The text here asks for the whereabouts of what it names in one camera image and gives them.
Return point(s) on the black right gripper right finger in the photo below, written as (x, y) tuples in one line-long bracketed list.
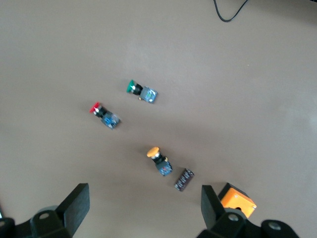
[(211, 210)]

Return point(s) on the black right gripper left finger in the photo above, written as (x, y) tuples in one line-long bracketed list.
[(73, 210)]

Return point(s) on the red mushroom push button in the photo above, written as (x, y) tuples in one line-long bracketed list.
[(109, 120)]

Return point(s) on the orange button enclosure box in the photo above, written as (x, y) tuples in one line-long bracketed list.
[(237, 199)]

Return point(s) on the orange mushroom push button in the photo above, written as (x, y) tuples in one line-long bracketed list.
[(162, 166)]

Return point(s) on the green mushroom push button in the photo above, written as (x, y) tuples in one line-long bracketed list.
[(147, 94)]

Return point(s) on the small black contact block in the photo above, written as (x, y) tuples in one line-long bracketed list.
[(184, 179)]

